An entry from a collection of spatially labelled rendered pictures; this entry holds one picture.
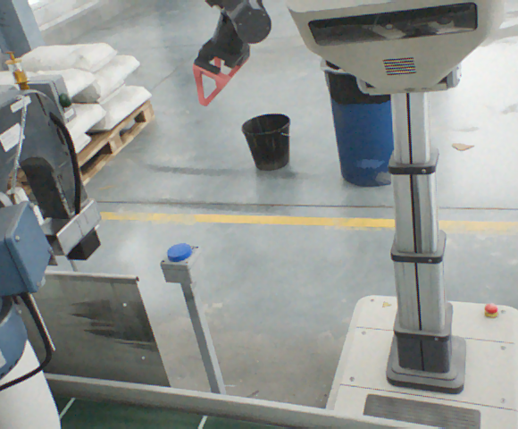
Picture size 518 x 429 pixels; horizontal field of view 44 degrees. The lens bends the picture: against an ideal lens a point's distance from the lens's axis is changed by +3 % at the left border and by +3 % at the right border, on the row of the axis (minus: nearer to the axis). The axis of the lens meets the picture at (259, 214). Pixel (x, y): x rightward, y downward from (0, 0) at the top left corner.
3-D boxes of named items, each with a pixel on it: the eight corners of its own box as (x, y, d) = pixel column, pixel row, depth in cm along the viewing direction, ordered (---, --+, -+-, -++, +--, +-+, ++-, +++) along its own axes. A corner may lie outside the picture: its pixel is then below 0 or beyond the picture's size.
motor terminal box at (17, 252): (61, 265, 92) (31, 196, 87) (48, 308, 83) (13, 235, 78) (1, 277, 92) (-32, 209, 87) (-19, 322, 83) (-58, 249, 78)
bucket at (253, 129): (302, 151, 389) (296, 112, 376) (288, 174, 366) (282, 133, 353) (257, 152, 400) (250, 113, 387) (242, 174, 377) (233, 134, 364)
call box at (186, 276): (205, 264, 159) (200, 246, 156) (193, 284, 153) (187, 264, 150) (178, 264, 162) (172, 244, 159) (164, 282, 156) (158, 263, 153)
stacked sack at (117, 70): (146, 69, 471) (141, 49, 463) (99, 105, 417) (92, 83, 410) (96, 71, 486) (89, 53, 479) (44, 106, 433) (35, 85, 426)
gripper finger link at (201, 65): (180, 101, 111) (195, 53, 106) (195, 88, 117) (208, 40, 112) (216, 117, 111) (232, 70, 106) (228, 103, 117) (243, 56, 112)
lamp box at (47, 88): (78, 116, 132) (62, 74, 128) (65, 125, 129) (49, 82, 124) (47, 117, 135) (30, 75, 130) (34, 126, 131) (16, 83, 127)
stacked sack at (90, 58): (123, 57, 460) (117, 37, 453) (92, 79, 426) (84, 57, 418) (45, 62, 484) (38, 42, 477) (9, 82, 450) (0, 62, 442)
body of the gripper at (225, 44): (197, 56, 108) (210, 15, 104) (215, 39, 117) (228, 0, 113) (232, 72, 108) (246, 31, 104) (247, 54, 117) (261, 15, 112)
